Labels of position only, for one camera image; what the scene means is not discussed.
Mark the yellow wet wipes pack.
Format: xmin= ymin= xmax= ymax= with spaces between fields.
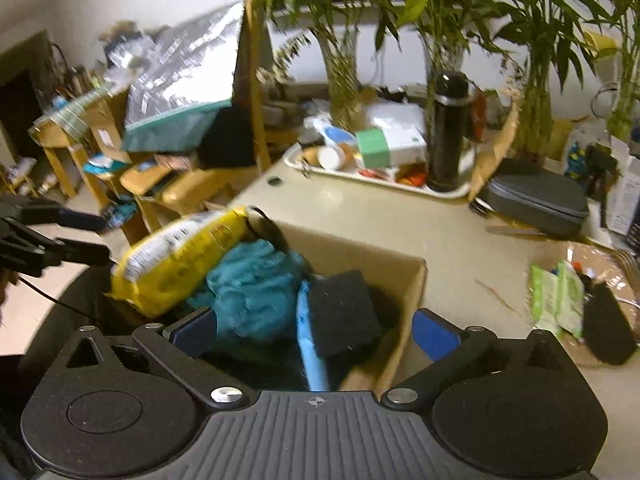
xmin=111 ymin=207 xmax=248 ymax=318

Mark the teal bath loofah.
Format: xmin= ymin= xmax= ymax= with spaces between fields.
xmin=188 ymin=238 xmax=307 ymax=348

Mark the black square sponge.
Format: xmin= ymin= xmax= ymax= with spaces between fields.
xmin=308 ymin=270 xmax=382 ymax=358

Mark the blue wet wipes pack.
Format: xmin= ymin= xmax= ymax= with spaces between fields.
xmin=296 ymin=281 xmax=330 ymax=392

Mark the cardboard box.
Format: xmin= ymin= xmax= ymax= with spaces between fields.
xmin=219 ymin=216 xmax=429 ymax=396

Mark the green wipes pack in basket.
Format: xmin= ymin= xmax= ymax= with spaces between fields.
xmin=529 ymin=264 xmax=562 ymax=336

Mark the wooden chair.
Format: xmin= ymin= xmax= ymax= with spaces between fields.
xmin=122 ymin=0 xmax=271 ymax=231

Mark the clear plastic basket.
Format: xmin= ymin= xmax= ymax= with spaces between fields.
xmin=528 ymin=242 xmax=639 ymax=367

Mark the black pad in basket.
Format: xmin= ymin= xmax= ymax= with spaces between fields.
xmin=582 ymin=283 xmax=637 ymax=366

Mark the grey zippered case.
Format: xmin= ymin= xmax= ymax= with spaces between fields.
xmin=471 ymin=158 xmax=589 ymax=238

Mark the white tray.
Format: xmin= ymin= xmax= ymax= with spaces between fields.
xmin=282 ymin=142 xmax=474 ymax=204

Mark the red packet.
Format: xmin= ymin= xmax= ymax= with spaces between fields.
xmin=358 ymin=166 xmax=427 ymax=188

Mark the black thermos bottle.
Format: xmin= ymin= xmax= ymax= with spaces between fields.
xmin=427 ymin=70 xmax=472 ymax=193

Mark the brown paper bag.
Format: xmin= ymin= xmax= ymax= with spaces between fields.
xmin=468 ymin=99 xmax=521 ymax=203

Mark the green white tissue box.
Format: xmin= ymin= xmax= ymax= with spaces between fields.
xmin=356 ymin=127 xmax=426 ymax=169

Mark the bamboo plant in vase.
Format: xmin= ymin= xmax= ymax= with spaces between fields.
xmin=254 ymin=0 xmax=402 ymax=131

